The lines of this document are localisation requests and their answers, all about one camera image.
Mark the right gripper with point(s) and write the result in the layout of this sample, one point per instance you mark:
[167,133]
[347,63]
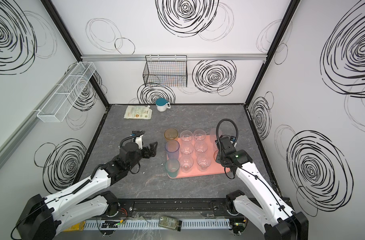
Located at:
[221,144]

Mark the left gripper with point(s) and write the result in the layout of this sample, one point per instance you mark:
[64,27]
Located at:
[148,150]

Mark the blue glass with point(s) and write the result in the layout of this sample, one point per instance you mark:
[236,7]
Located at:
[172,149]

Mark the amber glass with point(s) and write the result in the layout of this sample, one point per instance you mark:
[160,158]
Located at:
[171,134]

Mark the frosted textured glass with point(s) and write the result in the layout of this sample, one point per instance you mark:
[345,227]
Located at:
[212,135]

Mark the teal glass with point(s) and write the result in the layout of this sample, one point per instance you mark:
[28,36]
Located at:
[172,167]

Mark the pink tray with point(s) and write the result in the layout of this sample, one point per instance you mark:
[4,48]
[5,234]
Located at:
[214,169]

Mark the clear faceted glass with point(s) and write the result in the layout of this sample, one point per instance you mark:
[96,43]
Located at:
[186,136]

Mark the clear tall glass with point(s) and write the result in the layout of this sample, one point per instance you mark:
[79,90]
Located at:
[186,163]

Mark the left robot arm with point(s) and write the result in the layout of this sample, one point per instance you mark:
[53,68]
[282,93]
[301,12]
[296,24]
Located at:
[43,218]

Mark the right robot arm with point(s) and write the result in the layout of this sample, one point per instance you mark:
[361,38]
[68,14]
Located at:
[274,218]

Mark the organic sugar pouch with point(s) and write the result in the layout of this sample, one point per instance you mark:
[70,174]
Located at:
[138,113]

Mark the white cup teal lid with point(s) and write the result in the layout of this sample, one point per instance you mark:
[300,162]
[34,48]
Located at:
[162,104]

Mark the clear green bottle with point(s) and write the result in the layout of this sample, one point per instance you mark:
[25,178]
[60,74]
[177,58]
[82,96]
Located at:
[170,223]

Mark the yellow liquid bottle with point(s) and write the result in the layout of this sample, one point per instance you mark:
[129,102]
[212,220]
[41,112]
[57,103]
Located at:
[76,227]

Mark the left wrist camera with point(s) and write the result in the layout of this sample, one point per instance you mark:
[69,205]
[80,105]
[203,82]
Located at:
[138,138]

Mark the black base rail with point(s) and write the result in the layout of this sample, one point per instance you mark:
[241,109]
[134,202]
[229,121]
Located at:
[216,207]

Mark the black wire basket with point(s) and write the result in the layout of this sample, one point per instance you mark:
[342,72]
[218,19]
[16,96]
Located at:
[166,70]

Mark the white wire shelf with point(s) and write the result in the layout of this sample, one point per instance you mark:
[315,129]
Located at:
[73,92]

